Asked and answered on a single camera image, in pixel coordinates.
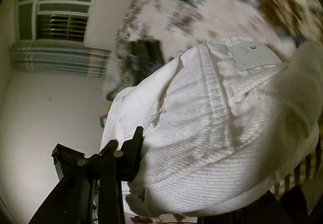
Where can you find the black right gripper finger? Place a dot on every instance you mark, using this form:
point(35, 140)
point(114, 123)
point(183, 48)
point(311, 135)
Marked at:
point(131, 158)

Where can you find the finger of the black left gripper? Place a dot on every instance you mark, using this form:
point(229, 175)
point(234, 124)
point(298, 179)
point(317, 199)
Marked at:
point(108, 150)
point(65, 160)

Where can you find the white denim pants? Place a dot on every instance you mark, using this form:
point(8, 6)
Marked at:
point(222, 124)

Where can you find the crumpled grey patterned cloth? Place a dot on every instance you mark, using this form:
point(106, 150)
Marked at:
point(144, 58)

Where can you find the striped window curtain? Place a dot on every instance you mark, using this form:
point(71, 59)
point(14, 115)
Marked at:
point(40, 58)

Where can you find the window with louvres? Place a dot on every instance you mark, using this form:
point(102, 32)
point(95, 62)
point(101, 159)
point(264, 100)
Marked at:
point(65, 20)

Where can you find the floral plush blanket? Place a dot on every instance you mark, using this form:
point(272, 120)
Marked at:
point(176, 25)

